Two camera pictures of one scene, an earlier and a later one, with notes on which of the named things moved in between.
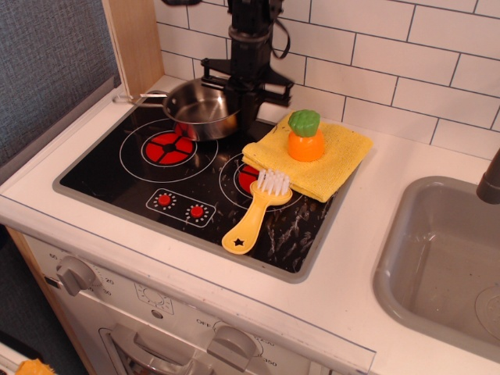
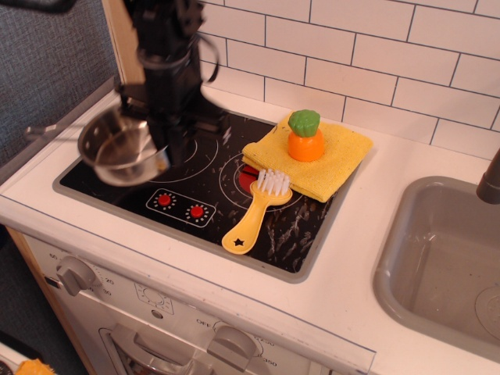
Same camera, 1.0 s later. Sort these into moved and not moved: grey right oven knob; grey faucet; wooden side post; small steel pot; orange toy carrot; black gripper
Moved: black gripper; small steel pot
Not moved: grey right oven knob; orange toy carrot; grey faucet; wooden side post
